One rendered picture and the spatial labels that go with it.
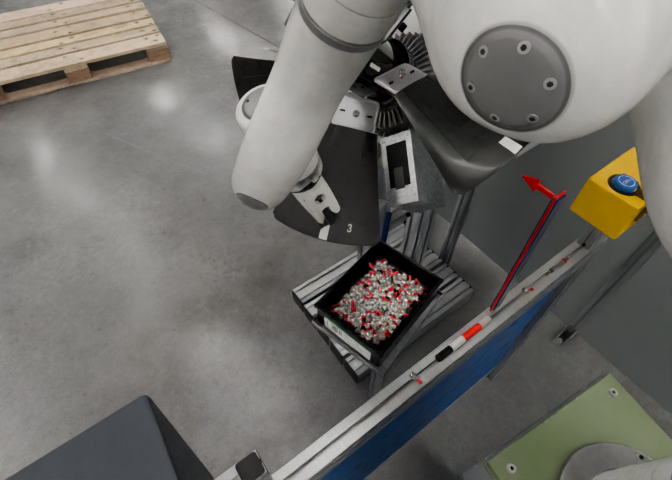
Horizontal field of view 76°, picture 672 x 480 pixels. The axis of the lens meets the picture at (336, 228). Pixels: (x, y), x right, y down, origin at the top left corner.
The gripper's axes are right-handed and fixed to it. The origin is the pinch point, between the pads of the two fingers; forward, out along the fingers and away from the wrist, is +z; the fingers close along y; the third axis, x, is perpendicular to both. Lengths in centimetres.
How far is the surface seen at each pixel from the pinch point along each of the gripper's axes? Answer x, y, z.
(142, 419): 29, -26, -34
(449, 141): -21.4, -12.5, -14.0
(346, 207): -5.1, -0.6, 1.8
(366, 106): -20.5, 9.4, -7.1
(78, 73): 42, 260, 88
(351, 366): 17, -2, 90
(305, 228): 3.7, 2.2, 2.9
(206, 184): 20, 124, 101
